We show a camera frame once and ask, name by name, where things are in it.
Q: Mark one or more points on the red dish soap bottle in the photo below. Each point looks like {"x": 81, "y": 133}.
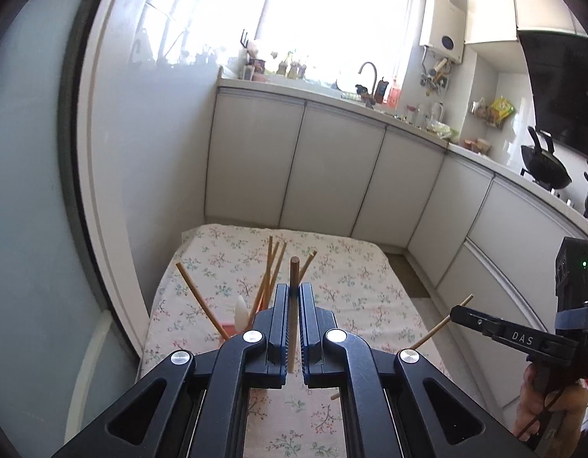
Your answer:
{"x": 394, "y": 91}

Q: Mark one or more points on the white plastic spoon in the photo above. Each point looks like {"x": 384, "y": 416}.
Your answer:
{"x": 240, "y": 315}

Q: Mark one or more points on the pale green plastic bag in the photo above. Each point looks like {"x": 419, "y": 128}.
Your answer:
{"x": 439, "y": 129}

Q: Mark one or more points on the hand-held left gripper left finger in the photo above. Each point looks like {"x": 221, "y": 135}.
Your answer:
{"x": 282, "y": 367}

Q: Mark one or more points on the row of small potted plants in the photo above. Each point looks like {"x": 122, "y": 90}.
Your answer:
{"x": 291, "y": 64}

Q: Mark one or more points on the person's right hand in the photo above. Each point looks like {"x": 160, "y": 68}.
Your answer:
{"x": 525, "y": 405}

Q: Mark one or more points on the white wall cabinet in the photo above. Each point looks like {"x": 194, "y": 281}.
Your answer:
{"x": 489, "y": 4}

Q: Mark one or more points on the white kitchen base cabinets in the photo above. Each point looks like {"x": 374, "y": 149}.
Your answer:
{"x": 332, "y": 162}

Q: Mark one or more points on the floral tablecloth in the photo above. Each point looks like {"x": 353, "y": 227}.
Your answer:
{"x": 217, "y": 257}

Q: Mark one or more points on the dark soap bottle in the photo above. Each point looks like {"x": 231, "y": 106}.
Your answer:
{"x": 382, "y": 88}

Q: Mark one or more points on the white plastic jug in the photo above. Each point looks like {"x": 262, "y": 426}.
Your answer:
{"x": 437, "y": 112}

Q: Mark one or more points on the curved metal faucet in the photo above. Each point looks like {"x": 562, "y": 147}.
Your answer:
{"x": 370, "y": 64}

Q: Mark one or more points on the bright kitchen window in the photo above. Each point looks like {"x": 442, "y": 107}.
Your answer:
{"x": 332, "y": 14}

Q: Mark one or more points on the white kitchen countertop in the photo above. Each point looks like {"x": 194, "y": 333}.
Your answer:
{"x": 489, "y": 160}

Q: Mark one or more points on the black range hood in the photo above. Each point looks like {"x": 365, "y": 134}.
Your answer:
{"x": 561, "y": 90}

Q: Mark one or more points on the white water heater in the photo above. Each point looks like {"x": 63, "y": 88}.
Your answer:
{"x": 441, "y": 28}

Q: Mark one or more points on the black wok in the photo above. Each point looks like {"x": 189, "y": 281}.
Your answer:
{"x": 546, "y": 167}

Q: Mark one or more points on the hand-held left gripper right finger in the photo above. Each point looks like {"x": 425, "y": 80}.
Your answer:
{"x": 307, "y": 367}

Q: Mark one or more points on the yellow snack packet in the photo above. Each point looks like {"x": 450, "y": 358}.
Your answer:
{"x": 501, "y": 107}

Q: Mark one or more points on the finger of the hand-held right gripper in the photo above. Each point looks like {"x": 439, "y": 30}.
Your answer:
{"x": 513, "y": 336}

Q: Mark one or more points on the pink perforated utensil basket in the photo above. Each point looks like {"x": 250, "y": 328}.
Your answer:
{"x": 228, "y": 330}

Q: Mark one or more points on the frosted glass sliding door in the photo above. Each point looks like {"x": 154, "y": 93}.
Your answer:
{"x": 31, "y": 200}

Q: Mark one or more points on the small brown dishes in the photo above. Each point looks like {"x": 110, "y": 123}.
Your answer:
{"x": 477, "y": 144}

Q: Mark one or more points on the black pronged hook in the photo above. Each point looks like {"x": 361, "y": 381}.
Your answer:
{"x": 244, "y": 38}

